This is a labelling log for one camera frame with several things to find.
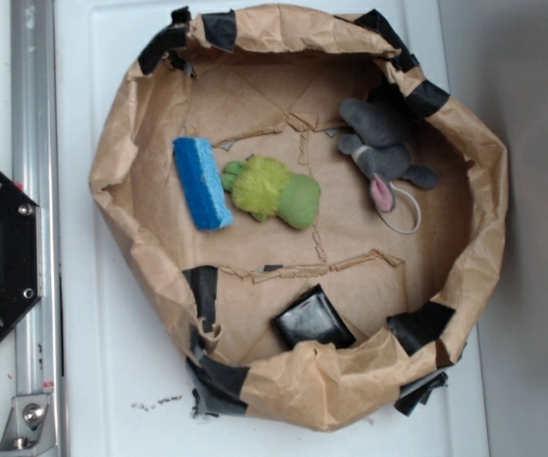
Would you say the black box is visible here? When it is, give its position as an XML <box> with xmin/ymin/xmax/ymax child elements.
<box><xmin>272</xmin><ymin>285</ymin><xmax>356</xmax><ymax>349</ymax></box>

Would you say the green plush toy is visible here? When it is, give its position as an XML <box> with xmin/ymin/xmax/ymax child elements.
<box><xmin>222</xmin><ymin>155</ymin><xmax>322</xmax><ymax>229</ymax></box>

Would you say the brown paper bag bin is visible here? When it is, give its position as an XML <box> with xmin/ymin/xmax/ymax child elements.
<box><xmin>89</xmin><ymin>4</ymin><xmax>508</xmax><ymax>430</ymax></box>

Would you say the blue sponge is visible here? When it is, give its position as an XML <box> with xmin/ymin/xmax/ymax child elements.
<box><xmin>173</xmin><ymin>137</ymin><xmax>234</xmax><ymax>230</ymax></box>

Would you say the grey plush mouse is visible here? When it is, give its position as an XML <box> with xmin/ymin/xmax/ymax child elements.
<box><xmin>338</xmin><ymin>98</ymin><xmax>440</xmax><ymax>235</ymax></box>

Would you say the aluminium rail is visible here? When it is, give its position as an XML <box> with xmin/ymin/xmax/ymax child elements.
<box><xmin>10</xmin><ymin>1</ymin><xmax>68</xmax><ymax>456</ymax></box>

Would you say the metal corner bracket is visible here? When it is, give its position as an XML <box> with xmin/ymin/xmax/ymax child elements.
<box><xmin>0</xmin><ymin>393</ymin><xmax>56</xmax><ymax>456</ymax></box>

